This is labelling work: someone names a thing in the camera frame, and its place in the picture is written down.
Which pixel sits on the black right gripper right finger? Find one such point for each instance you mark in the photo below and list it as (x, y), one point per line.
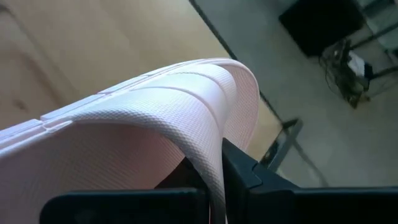
(264, 202)

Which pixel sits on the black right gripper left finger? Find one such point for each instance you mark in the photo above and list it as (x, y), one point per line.
(124, 208)

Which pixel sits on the pink rubber slide sandal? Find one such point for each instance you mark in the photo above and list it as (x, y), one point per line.
(155, 109)

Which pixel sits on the black box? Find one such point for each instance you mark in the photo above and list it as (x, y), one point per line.
(320, 25)

